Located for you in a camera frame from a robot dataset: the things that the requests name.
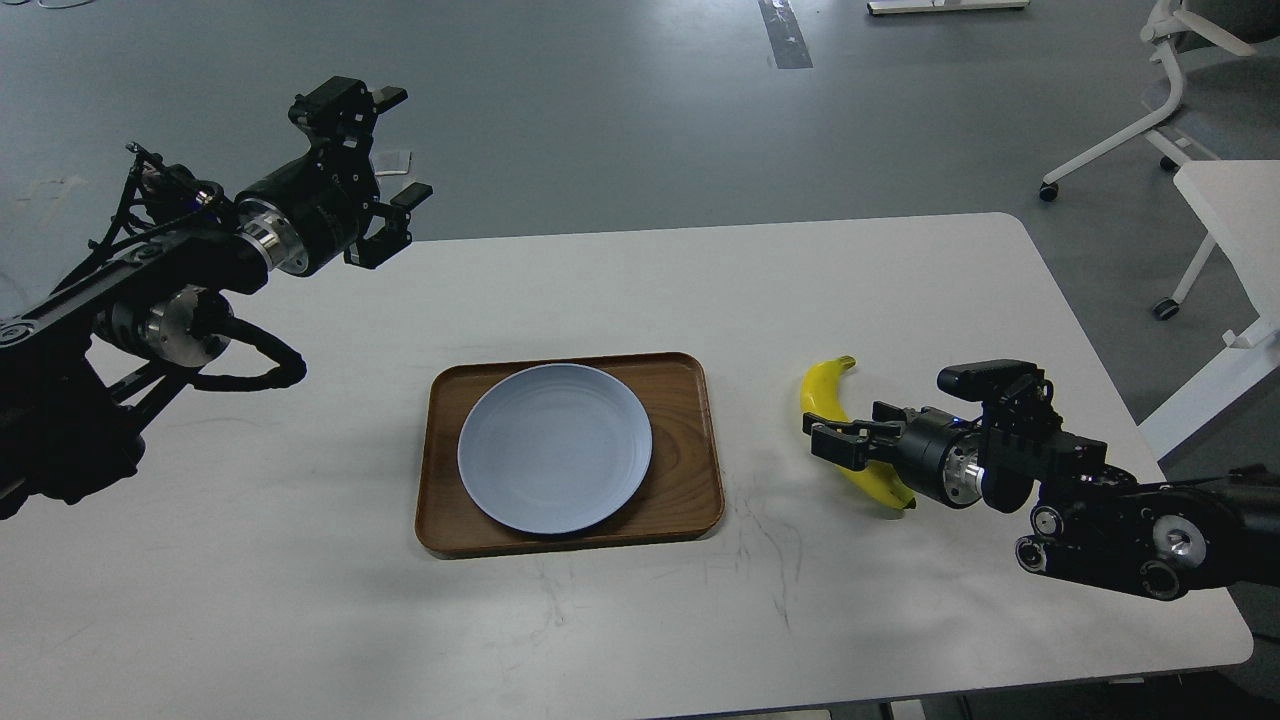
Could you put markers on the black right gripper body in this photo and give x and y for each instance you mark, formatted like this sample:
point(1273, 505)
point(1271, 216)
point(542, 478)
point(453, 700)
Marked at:
point(936, 456)

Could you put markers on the white office chair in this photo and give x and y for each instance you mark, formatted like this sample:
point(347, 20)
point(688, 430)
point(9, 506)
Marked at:
point(1216, 98)

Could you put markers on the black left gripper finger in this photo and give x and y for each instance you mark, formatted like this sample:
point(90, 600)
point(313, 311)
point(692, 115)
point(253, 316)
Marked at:
point(395, 234)
point(338, 119)

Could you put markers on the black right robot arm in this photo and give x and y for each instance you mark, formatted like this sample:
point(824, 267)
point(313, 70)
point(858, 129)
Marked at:
point(1091, 523)

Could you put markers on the grey floor tape strip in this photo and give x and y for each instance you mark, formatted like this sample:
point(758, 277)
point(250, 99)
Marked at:
point(789, 50)

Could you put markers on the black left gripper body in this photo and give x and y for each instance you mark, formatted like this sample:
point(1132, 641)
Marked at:
point(326, 204)

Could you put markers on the white bar base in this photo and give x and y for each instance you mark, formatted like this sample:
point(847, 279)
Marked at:
point(884, 8)

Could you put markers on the light blue round plate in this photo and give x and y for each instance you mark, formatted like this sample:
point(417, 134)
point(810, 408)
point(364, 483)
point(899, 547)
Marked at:
point(555, 448)

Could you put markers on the brown wooden tray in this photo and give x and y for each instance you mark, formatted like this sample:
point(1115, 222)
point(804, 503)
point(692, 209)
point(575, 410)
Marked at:
point(680, 499)

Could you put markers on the yellow banana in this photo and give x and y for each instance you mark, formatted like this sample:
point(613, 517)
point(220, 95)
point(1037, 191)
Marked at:
point(819, 395)

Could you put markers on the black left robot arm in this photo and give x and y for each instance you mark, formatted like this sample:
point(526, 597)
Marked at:
point(146, 314)

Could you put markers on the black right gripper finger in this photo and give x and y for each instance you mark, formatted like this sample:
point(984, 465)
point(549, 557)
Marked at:
point(855, 446)
point(865, 417)

